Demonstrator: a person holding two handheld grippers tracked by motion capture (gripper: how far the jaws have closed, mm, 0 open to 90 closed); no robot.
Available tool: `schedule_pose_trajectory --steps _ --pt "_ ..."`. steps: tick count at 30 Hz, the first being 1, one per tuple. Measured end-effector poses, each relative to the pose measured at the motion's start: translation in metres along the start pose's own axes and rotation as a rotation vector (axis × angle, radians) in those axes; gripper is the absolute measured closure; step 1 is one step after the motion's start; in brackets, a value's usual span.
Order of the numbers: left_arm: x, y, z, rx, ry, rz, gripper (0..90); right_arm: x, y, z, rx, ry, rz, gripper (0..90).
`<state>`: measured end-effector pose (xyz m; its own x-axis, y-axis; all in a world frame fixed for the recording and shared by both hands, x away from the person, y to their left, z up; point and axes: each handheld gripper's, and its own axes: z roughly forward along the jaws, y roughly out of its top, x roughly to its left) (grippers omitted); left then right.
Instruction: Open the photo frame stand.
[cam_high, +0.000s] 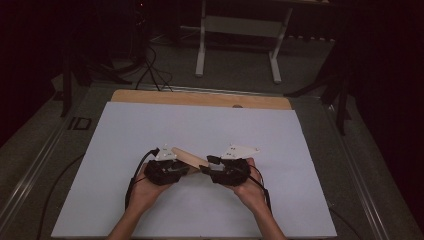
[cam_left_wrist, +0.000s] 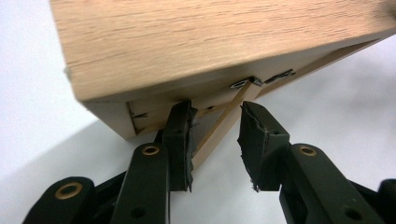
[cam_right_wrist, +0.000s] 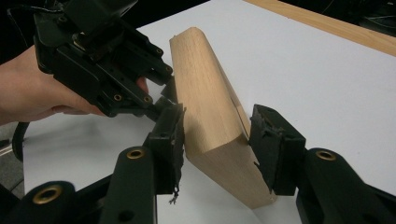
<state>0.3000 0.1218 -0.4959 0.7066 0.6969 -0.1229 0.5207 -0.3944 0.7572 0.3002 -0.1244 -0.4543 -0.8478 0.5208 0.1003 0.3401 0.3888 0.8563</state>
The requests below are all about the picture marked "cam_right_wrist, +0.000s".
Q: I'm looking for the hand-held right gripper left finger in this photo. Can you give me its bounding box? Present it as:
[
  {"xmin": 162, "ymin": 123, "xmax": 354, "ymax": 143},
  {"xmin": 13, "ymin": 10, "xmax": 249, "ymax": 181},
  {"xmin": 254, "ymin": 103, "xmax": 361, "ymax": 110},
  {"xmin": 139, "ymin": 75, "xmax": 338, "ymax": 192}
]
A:
[{"xmin": 99, "ymin": 104, "xmax": 186, "ymax": 224}]

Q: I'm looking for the white table sheet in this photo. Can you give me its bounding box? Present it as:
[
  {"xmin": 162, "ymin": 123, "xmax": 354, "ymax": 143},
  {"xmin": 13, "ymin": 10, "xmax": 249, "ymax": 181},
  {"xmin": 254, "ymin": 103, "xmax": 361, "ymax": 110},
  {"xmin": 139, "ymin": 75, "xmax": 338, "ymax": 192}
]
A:
[{"xmin": 22, "ymin": 0, "xmax": 396, "ymax": 224}]

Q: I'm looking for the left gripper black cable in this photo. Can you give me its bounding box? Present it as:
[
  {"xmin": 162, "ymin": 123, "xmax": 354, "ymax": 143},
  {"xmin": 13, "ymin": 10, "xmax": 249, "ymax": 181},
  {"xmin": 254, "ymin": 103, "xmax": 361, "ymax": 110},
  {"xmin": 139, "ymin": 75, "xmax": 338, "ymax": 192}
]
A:
[{"xmin": 12, "ymin": 121, "xmax": 31, "ymax": 162}]

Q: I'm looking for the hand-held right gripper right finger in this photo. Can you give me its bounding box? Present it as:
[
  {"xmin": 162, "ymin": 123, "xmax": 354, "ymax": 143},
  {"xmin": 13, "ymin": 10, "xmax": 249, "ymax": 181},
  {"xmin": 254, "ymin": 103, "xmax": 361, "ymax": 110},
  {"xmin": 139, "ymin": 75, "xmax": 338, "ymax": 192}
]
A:
[{"xmin": 248, "ymin": 104, "xmax": 396, "ymax": 224}]

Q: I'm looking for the square wooden cork coaster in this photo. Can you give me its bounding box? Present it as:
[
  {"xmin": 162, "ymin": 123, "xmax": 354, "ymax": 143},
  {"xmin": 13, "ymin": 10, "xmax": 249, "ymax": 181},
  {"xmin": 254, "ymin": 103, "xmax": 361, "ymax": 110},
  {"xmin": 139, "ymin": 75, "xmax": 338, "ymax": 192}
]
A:
[{"xmin": 169, "ymin": 26, "xmax": 278, "ymax": 210}]

